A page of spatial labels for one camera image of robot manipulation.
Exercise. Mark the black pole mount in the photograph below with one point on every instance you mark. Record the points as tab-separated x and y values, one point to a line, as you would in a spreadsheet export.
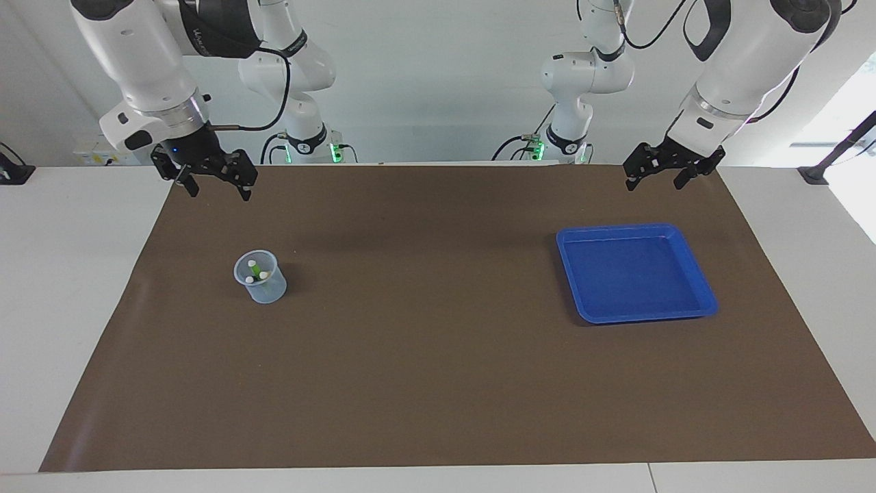
838	147

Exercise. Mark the blue plastic tray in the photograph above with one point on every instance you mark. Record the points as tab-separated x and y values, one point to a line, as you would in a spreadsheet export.
633	277

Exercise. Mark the translucent plastic cup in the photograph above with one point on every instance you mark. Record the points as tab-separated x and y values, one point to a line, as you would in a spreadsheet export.
268	291

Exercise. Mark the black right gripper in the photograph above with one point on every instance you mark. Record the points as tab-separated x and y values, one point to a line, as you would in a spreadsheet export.
195	152

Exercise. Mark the black clamp mount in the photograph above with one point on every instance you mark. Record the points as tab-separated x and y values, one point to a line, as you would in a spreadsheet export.
15	172

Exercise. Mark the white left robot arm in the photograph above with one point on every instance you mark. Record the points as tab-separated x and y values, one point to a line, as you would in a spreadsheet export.
746	48

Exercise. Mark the white wall power box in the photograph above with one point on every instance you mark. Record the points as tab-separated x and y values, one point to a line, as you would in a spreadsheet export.
102	149

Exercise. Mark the green highlighter pen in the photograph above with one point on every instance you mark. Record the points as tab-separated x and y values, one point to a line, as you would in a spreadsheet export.
254	271

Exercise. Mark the brown table mat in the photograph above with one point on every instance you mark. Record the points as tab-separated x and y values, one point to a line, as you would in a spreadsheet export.
424	356

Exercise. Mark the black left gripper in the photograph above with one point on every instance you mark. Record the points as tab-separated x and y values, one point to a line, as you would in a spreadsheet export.
688	156

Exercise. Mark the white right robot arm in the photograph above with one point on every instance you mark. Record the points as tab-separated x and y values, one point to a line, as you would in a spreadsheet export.
130	48

